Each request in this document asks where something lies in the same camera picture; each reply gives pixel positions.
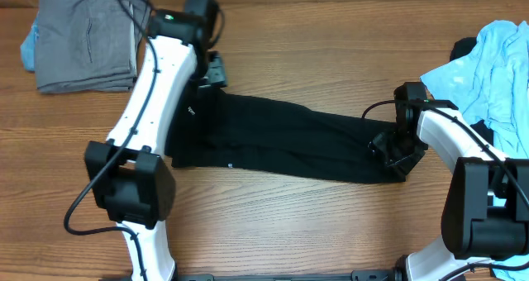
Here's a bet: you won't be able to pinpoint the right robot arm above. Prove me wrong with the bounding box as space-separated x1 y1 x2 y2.
351 83 528 281

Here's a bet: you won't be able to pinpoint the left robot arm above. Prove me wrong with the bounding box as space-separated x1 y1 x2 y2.
84 0 227 280

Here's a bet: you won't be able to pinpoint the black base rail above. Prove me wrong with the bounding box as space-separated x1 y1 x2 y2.
169 269 407 281

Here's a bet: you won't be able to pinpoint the black garment under blue shirt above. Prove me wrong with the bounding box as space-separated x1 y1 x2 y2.
450 37 493 145

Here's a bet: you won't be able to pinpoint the folded blue garment under trousers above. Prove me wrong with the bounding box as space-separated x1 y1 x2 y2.
20 17 39 72

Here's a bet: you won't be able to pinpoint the black polo shirt with logo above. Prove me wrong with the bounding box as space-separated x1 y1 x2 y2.
165 87 406 183

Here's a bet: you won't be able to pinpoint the folded grey trousers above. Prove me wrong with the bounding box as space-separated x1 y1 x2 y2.
34 0 150 93

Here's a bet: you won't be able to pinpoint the light blue t-shirt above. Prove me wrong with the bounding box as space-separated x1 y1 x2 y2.
419 20 529 281

